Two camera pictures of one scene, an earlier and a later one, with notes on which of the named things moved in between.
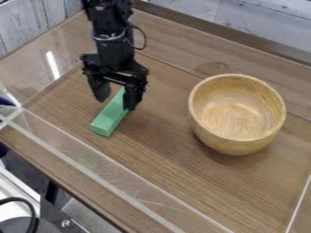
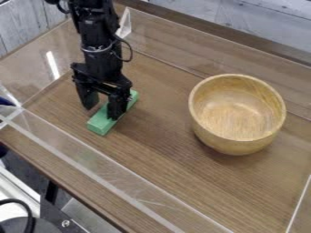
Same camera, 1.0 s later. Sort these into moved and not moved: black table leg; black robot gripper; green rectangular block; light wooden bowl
Moved: black robot gripper
Not moved: light wooden bowl; green rectangular block; black table leg
